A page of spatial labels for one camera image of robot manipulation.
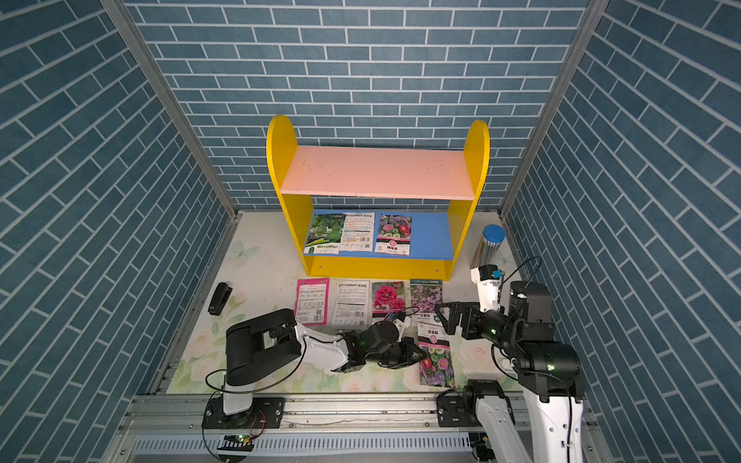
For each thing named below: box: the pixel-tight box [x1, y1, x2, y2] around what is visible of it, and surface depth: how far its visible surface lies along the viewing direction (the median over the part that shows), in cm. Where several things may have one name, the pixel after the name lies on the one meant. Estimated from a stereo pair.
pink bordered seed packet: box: [295, 277, 330, 327], surface depth 98 cm
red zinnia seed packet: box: [416, 322, 456, 389], surface depth 83 cm
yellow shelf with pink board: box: [266, 115, 491, 281], surface depth 78 cm
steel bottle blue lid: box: [469, 223, 507, 270], surface depth 93 cm
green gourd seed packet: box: [302, 213, 347, 255], surface depth 96 cm
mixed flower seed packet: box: [374, 214, 412, 256], surface depth 96 cm
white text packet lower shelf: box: [339, 212, 375, 252], surface depth 98 cm
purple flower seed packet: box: [410, 278, 443, 314], surface depth 98 cm
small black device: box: [207, 281, 233, 316], surface depth 94 cm
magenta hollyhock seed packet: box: [370, 279, 411, 326], surface depth 98 cm
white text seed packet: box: [329, 278, 373, 329], surface depth 96 cm
